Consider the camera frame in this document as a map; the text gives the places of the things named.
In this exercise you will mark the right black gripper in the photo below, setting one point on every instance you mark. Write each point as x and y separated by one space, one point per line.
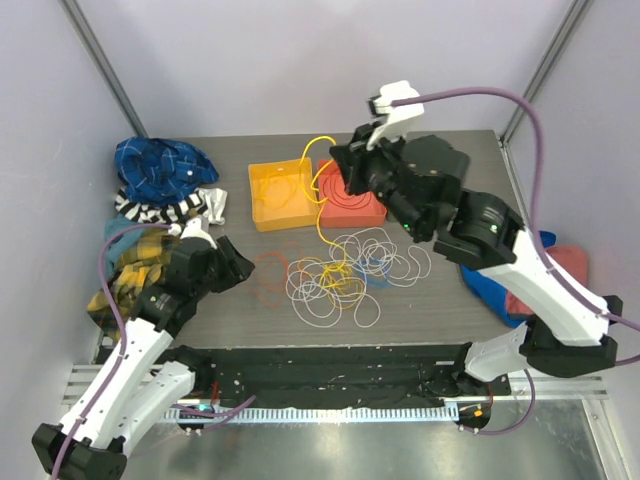
353 158

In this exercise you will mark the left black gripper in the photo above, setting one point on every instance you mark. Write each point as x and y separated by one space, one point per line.
238 267

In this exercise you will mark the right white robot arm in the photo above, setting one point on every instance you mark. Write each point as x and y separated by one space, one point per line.
567 337

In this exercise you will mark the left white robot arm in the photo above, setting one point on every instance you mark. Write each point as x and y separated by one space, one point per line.
96 437

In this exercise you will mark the red plastic bin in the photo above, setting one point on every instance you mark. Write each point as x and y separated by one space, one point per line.
342 210

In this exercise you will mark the black white striped cloth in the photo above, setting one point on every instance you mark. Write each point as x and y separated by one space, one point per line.
208 203

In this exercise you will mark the yellow plastic bin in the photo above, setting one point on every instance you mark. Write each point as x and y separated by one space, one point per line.
281 195

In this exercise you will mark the yellow plaid shirt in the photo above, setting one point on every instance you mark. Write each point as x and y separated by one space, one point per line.
138 268

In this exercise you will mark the teal cloth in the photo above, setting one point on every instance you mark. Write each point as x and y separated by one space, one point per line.
125 237

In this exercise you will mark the blue plaid shirt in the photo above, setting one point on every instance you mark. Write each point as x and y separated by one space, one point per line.
160 172

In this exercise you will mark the blue cloth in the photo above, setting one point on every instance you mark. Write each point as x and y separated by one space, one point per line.
491 293

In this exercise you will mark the salmon pink cloth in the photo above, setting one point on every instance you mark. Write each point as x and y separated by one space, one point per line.
572 258

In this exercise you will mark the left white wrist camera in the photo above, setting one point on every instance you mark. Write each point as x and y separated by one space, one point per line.
196 227

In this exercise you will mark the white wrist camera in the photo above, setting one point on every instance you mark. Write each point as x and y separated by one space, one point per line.
395 111
196 227

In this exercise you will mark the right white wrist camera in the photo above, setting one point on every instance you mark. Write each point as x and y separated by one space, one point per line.
395 111

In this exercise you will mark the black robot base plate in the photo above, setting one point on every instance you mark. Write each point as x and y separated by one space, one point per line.
340 377

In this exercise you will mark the white slotted cable duct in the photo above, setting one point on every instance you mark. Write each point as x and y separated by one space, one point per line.
447 413

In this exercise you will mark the right aluminium frame post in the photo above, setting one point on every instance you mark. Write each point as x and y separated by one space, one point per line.
567 28

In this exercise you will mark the aluminium frame post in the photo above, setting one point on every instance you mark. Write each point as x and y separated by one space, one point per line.
567 28
89 39

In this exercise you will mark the left aluminium frame post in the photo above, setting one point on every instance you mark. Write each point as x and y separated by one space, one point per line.
89 39

